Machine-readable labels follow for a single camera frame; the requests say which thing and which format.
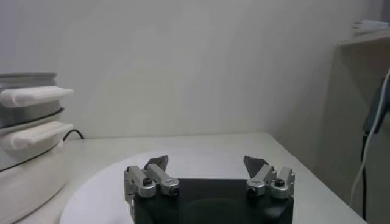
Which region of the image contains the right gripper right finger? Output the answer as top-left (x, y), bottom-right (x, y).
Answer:
top-left (243, 155), bottom-right (296, 200)

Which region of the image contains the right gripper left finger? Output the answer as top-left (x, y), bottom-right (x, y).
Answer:
top-left (123, 155), bottom-right (180, 205)

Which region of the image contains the steel steamer basket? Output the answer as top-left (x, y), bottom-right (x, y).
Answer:
top-left (0, 72), bottom-right (75, 128)

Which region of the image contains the white round plate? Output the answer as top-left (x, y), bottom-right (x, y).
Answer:
top-left (59, 150), bottom-right (263, 224)

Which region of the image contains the white shelf table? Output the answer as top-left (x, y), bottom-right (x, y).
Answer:
top-left (330, 29), bottom-right (390, 224)

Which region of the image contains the cream electric pot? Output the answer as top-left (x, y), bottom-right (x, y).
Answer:
top-left (0, 106), bottom-right (75, 224)

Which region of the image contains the black power adapter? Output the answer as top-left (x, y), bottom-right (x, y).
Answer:
top-left (362, 77), bottom-right (390, 135)

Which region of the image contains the black pot power cable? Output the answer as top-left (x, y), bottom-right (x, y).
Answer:
top-left (62, 129), bottom-right (85, 142)

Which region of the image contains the white power cable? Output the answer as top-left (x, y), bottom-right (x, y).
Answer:
top-left (349, 68), bottom-right (390, 208)

